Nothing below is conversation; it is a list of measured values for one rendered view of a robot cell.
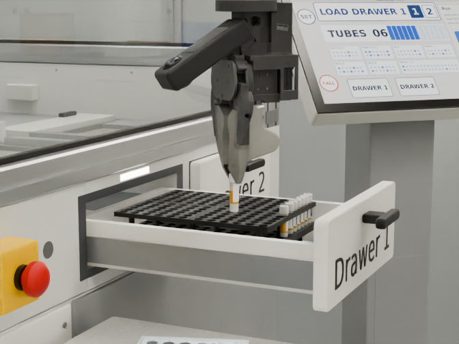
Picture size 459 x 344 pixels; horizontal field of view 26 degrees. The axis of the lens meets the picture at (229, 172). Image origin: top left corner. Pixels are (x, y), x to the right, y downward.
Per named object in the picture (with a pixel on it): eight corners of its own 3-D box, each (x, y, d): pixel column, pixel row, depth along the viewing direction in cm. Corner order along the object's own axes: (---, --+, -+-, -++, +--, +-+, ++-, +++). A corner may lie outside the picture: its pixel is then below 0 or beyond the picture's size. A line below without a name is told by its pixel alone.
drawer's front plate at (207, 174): (270, 198, 183) (270, 139, 181) (199, 231, 157) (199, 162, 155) (261, 198, 184) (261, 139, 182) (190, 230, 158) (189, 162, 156)
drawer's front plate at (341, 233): (393, 256, 142) (395, 180, 140) (326, 313, 116) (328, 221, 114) (381, 255, 142) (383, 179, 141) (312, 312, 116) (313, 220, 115)
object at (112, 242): (378, 247, 141) (379, 205, 140) (316, 295, 118) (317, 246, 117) (132, 222, 157) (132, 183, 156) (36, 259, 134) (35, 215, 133)
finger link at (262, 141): (285, 183, 116) (283, 104, 115) (238, 188, 114) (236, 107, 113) (273, 180, 119) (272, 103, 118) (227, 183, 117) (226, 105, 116)
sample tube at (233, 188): (237, 209, 119) (237, 172, 118) (240, 211, 118) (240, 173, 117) (227, 210, 119) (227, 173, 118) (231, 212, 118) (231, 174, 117)
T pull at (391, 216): (399, 218, 129) (400, 208, 129) (384, 230, 123) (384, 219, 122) (373, 216, 131) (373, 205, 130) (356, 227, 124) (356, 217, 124)
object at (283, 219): (315, 205, 139) (315, 201, 139) (268, 232, 124) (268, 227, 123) (303, 205, 140) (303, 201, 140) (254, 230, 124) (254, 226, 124)
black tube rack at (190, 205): (315, 246, 140) (315, 201, 139) (267, 277, 125) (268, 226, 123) (175, 231, 149) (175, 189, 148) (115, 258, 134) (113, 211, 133)
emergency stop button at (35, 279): (54, 293, 111) (52, 258, 110) (33, 302, 108) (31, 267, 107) (31, 289, 112) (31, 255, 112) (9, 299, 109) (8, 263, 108)
